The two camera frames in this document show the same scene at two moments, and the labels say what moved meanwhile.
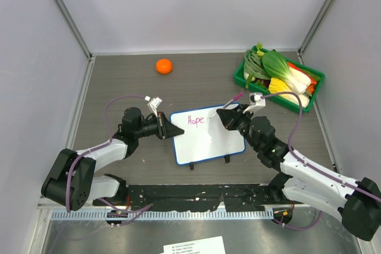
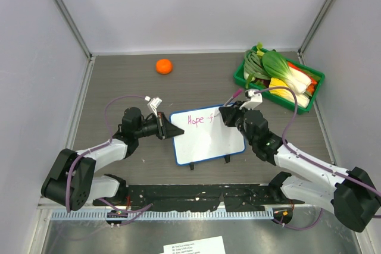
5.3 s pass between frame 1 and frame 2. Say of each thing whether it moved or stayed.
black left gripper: stayed
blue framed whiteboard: stayed
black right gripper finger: stayed
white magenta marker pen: moved
